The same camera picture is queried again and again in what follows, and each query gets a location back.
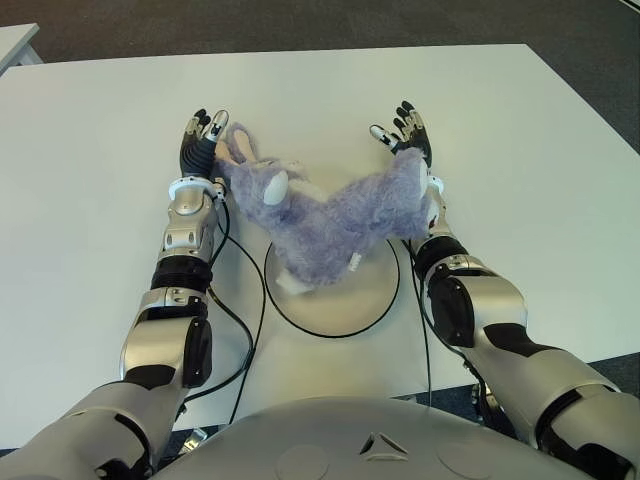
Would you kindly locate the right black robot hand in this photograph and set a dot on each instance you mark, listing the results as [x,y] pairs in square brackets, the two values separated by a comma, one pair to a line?
[415,137]

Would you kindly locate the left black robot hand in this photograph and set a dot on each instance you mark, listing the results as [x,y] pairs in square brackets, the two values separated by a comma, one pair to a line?
[197,157]

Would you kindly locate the purple plush doll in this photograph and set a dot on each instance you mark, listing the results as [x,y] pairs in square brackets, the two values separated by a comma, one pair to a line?
[320,220]

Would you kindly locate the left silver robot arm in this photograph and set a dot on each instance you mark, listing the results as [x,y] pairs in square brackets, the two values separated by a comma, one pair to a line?
[185,225]

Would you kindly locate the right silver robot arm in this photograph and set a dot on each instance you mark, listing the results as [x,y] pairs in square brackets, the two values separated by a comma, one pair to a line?
[495,310]

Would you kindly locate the white plate with black rim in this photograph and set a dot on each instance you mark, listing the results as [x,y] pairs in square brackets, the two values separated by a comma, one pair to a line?
[340,310]

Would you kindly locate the grey side desk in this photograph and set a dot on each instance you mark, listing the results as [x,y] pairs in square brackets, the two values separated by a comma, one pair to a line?
[15,47]

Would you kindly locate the grey table leg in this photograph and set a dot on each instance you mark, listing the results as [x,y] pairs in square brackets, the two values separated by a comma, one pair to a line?
[405,398]

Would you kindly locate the grey robot torso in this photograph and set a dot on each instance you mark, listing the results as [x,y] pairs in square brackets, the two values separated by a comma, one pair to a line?
[350,440]

